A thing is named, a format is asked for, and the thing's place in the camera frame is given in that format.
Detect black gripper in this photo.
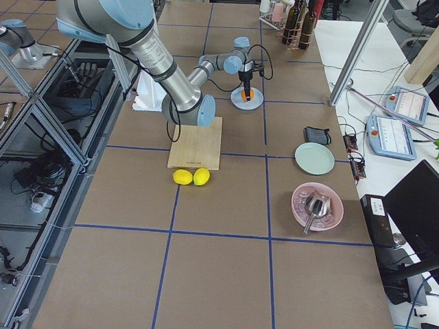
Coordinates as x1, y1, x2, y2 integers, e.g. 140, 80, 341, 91
238, 60, 264, 101

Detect orange mandarin fruit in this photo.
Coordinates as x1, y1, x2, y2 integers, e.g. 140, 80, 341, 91
241, 88, 254, 101

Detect light blue plate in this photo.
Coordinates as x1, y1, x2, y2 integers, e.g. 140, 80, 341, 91
230, 87, 263, 110

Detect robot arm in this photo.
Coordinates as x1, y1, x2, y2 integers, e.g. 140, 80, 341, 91
1, 19, 36, 57
57, 0, 263, 126

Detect light green plate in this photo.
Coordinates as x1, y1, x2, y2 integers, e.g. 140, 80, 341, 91
294, 143, 335, 175

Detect dark green wine bottle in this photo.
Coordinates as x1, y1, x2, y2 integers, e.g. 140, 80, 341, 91
281, 1, 300, 45

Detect bamboo cutting board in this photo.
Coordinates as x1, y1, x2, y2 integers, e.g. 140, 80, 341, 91
167, 117, 223, 170

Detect folded grey cloth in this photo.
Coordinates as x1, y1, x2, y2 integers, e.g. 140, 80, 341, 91
303, 126, 332, 145

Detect white cup on rack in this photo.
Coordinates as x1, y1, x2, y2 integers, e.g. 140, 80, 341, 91
259, 0, 270, 14

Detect upper yellow lemon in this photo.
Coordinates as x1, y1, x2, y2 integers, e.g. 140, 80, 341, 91
193, 167, 211, 186

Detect yellow lemon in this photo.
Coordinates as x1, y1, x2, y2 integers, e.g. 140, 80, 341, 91
172, 169, 193, 185
193, 167, 211, 186

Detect lower yellow lemon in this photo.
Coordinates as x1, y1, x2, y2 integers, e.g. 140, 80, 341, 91
172, 169, 193, 185

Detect pink bowl with ice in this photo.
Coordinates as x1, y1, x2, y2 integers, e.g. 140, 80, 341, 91
291, 182, 344, 234

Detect steel ice scoop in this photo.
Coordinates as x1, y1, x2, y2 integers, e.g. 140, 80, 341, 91
303, 191, 331, 234

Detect near teach pendant tablet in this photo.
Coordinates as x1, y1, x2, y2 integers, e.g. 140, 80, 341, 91
366, 114, 416, 161

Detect teach pendant tablet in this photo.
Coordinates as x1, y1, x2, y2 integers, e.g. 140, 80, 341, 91
385, 86, 430, 126
366, 114, 416, 161

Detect far teach pendant tablet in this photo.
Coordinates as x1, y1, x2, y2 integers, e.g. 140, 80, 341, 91
385, 86, 430, 126

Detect green tipped grabber stick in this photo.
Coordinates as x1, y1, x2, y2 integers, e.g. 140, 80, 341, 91
346, 86, 438, 149

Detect black computer box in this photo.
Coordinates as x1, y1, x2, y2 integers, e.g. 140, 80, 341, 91
360, 194, 407, 249

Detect black monitor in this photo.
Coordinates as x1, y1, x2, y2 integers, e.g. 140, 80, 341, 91
382, 159, 439, 295

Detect copper wire bottle rack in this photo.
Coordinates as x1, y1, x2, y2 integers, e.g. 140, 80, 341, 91
282, 11, 313, 50

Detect aluminium frame post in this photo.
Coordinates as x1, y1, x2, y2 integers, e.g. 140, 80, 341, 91
329, 0, 390, 106

